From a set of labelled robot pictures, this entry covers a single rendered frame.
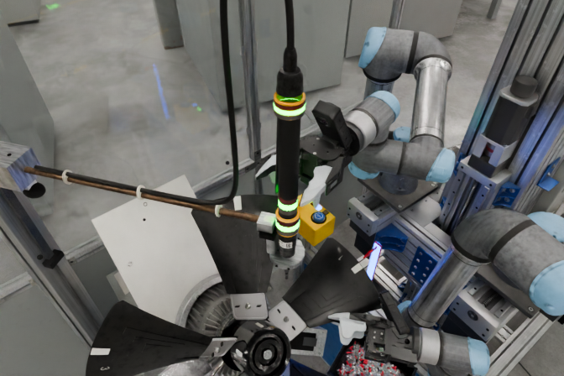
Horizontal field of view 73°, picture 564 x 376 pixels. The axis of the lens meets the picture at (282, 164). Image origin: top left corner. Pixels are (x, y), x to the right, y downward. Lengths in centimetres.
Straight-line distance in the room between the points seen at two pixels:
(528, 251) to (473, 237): 11
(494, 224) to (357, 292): 40
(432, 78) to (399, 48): 14
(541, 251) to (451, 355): 33
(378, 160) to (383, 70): 37
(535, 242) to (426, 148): 26
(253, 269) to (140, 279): 32
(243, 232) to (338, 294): 31
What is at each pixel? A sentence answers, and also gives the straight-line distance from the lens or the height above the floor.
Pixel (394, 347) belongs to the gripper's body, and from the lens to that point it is 102.
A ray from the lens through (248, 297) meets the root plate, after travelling 96.
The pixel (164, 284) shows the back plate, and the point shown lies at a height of 118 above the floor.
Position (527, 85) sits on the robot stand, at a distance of 125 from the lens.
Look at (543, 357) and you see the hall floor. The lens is 264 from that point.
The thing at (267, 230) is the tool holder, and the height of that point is 154.
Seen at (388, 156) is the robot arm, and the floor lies 156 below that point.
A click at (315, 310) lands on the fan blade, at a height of 119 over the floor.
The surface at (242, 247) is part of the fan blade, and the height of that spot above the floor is 136.
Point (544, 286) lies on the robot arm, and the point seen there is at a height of 148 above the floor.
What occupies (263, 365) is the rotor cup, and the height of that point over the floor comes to 121.
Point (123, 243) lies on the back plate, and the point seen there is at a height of 129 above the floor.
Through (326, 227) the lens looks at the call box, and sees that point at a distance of 136.
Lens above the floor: 210
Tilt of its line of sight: 42 degrees down
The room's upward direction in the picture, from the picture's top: straight up
